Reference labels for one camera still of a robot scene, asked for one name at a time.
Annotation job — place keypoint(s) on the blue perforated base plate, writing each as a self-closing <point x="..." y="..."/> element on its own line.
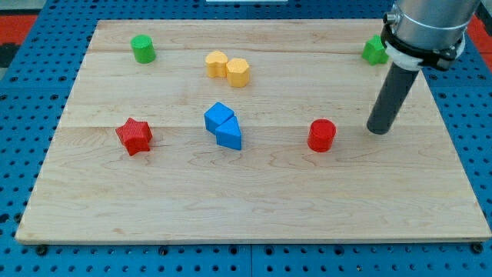
<point x="34" y="91"/>

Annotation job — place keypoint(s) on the blue triangle block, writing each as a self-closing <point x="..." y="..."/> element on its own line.
<point x="228" y="134"/>

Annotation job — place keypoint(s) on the yellow heart block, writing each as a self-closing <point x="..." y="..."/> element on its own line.
<point x="215" y="63"/>

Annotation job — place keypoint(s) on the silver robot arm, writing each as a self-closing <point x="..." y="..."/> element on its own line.
<point x="426" y="33"/>

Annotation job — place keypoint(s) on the red star block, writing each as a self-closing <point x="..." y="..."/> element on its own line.
<point x="135" y="136"/>

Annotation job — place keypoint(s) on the green cylinder block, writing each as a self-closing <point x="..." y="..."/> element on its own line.
<point x="143" y="49"/>

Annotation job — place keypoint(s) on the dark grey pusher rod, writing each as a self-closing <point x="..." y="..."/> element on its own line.
<point x="394" y="91"/>

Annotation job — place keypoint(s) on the green star block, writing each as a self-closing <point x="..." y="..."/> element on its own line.
<point x="374" y="51"/>

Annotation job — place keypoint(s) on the blue cube block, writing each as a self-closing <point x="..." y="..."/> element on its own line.
<point x="217" y="114"/>

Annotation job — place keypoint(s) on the yellow hexagon block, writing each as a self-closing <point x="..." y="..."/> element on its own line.
<point x="238" y="72"/>

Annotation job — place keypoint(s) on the light wooden board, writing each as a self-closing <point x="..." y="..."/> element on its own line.
<point x="406" y="186"/>

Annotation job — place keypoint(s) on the red cylinder block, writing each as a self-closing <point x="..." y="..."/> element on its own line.
<point x="321" y="135"/>

